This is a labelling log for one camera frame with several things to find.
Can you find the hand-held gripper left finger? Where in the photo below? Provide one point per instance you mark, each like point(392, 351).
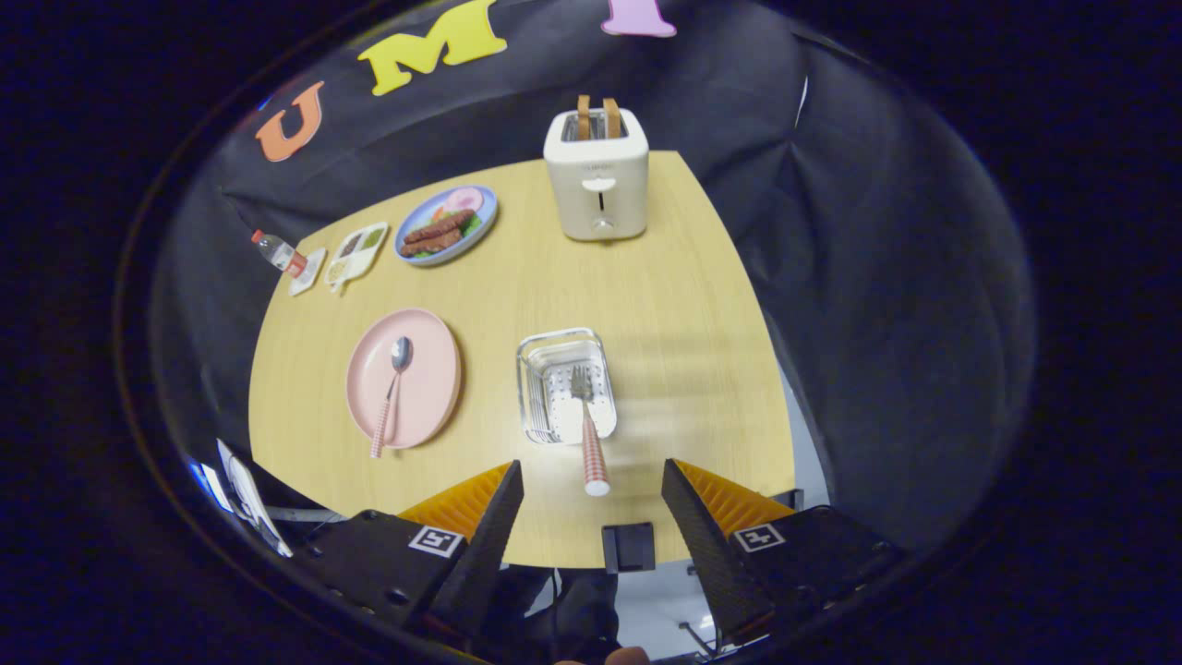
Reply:
point(485, 554)

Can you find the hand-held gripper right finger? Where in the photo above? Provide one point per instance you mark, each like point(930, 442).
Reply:
point(706, 554)

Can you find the black table clamp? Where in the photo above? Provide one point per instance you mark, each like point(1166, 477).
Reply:
point(630, 547)

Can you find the person's dark clothing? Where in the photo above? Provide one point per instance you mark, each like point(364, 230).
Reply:
point(572, 610)

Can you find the pink plate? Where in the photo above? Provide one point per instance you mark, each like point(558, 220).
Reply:
point(429, 369)

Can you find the clear plastic basket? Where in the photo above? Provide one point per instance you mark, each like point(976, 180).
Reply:
point(545, 369)

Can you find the white curved object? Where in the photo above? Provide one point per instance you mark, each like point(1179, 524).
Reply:
point(254, 503)

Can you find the lit blue screen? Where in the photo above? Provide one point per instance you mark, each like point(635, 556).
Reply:
point(211, 485)

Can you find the brown sausage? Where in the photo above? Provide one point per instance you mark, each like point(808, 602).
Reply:
point(429, 244)
point(443, 225)

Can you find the white square coaster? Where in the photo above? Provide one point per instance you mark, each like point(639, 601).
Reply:
point(310, 283)

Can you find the white divided snack tray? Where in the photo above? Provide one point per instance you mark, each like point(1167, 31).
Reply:
point(355, 254)

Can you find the green lettuce leaf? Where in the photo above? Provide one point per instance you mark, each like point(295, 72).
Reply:
point(471, 224)

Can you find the blue plate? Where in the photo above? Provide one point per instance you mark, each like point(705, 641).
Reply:
point(488, 220)

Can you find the pink ham slice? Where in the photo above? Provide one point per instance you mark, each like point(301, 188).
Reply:
point(464, 199)

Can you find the clear water bottle red label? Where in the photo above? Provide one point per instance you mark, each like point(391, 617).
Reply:
point(280, 253)

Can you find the white toaster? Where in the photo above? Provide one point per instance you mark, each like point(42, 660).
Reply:
point(596, 199)

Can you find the toast bread slice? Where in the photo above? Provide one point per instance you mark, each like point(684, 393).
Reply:
point(613, 117)
point(584, 115)

